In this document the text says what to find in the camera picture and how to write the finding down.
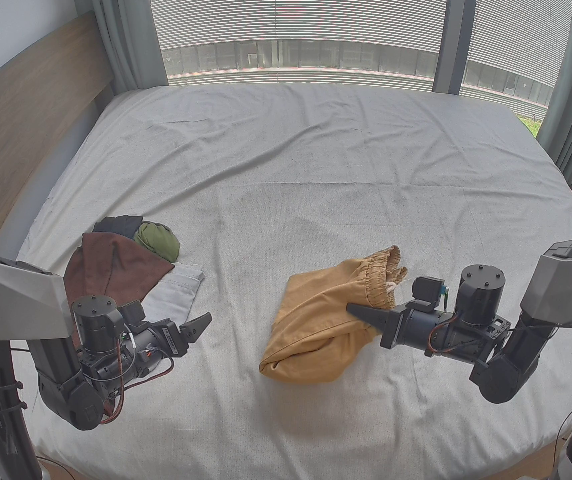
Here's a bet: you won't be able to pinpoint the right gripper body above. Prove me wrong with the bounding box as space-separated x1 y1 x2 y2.
380 302 439 351

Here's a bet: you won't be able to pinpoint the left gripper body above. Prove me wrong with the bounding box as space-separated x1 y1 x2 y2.
133 319 190 366

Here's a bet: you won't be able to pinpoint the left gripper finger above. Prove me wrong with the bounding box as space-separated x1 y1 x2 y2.
180 312 212 345

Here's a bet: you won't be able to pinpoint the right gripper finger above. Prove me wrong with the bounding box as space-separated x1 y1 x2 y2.
347 304 392 334

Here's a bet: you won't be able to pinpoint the tan shorts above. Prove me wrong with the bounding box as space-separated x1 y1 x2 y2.
259 244 409 384

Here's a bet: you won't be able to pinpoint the bed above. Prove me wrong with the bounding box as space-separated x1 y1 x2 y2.
0 10 572 480

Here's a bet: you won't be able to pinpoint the pale grey garment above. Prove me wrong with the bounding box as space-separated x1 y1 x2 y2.
138 262 205 329

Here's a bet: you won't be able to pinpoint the brown garment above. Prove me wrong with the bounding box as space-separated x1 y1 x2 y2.
63 232 175 314

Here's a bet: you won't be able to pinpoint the green garment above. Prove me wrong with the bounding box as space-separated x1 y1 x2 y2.
133 221 181 264

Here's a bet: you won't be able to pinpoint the black garment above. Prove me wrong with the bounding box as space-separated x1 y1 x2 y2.
92 215 146 239

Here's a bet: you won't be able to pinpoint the window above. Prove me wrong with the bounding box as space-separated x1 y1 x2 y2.
145 0 572 124

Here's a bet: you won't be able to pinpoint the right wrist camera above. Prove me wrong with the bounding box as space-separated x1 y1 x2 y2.
410 276 449 314

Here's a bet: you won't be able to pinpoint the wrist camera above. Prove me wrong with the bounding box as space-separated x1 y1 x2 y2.
410 276 449 314
118 300 149 326

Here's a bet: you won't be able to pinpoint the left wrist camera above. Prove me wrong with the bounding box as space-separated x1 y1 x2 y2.
118 300 149 326

